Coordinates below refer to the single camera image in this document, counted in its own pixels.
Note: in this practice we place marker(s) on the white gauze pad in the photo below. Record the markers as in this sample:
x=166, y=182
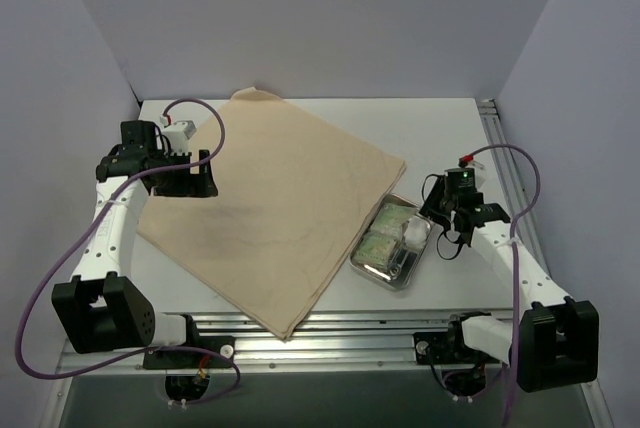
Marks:
x=416, y=232

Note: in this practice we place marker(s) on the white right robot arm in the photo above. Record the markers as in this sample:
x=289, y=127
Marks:
x=552, y=340

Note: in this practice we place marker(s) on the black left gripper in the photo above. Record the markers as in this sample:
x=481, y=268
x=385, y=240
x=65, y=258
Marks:
x=195, y=176

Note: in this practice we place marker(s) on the green gauze packet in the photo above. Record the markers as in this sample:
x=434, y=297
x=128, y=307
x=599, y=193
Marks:
x=375, y=250
x=391, y=220

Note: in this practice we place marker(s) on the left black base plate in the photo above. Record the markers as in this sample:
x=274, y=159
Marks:
x=207, y=352

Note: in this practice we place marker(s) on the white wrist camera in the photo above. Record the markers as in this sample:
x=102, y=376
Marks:
x=176, y=134
x=480, y=172

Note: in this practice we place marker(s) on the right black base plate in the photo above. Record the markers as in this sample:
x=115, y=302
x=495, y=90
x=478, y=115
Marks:
x=435, y=347

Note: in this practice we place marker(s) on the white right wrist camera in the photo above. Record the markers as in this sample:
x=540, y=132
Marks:
x=480, y=172

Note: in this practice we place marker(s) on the aluminium rail frame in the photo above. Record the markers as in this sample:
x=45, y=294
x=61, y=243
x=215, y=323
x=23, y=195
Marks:
x=355, y=320

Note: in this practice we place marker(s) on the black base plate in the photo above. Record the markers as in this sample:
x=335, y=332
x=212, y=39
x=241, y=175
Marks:
x=435, y=347
x=207, y=352

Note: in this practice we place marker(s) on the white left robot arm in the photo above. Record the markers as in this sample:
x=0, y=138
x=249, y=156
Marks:
x=100, y=308

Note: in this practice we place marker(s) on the beige cloth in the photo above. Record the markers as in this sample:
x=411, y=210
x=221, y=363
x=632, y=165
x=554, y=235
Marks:
x=294, y=195

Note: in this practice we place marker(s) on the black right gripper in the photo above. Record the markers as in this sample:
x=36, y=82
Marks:
x=451, y=205

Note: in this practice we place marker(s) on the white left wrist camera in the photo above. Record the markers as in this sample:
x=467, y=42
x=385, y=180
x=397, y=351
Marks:
x=176, y=134

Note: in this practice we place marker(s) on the steel instrument tray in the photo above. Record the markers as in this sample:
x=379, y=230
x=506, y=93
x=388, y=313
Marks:
x=397, y=275

